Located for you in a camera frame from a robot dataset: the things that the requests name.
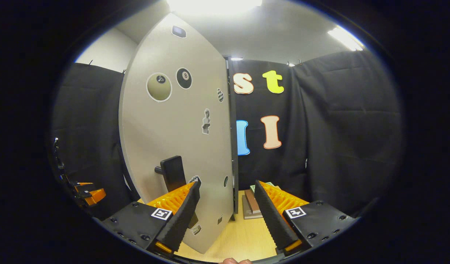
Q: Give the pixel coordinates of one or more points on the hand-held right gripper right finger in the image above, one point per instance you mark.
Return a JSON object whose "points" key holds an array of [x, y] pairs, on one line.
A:
{"points": [[270, 216]]}

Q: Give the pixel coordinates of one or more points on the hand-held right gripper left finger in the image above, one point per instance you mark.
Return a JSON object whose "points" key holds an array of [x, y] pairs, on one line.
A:
{"points": [[180, 216]]}

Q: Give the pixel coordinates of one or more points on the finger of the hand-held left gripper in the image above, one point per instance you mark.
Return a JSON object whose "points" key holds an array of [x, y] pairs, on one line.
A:
{"points": [[96, 195], [83, 184]]}

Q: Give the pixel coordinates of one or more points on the grey cabinet door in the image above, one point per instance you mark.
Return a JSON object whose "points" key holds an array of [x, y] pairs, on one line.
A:
{"points": [[166, 128]]}

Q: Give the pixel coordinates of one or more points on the grey book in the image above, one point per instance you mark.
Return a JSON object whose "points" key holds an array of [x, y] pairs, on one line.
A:
{"points": [[248, 215]]}

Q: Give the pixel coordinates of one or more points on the brown book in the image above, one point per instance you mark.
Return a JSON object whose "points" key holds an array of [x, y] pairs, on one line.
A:
{"points": [[252, 203]]}

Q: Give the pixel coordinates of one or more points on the black backdrop cloth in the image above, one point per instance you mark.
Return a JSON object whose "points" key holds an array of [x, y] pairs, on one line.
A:
{"points": [[349, 128]]}

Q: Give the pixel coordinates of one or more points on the narrow ceiling light panel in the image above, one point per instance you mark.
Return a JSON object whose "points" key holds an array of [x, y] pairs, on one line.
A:
{"points": [[345, 38]]}

